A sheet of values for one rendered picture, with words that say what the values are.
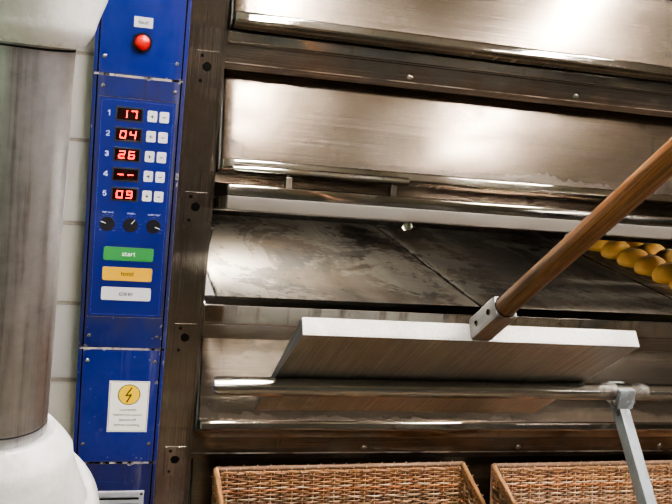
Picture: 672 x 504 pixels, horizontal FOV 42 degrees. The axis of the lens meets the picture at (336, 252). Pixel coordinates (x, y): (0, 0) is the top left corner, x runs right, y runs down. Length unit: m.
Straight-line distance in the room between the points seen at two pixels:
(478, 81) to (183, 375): 0.82
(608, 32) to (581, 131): 0.20
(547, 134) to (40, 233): 1.25
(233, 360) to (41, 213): 1.01
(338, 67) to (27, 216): 0.97
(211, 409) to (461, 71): 0.83
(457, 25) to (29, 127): 1.09
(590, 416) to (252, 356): 0.78
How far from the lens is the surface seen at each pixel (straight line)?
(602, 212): 1.04
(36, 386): 0.89
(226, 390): 1.37
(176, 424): 1.81
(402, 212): 1.60
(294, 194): 1.54
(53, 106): 0.82
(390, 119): 1.73
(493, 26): 1.77
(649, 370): 2.15
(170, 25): 1.60
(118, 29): 1.60
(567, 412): 2.04
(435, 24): 1.72
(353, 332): 1.26
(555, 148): 1.87
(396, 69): 1.72
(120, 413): 1.75
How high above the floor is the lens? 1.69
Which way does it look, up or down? 13 degrees down
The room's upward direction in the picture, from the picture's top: 7 degrees clockwise
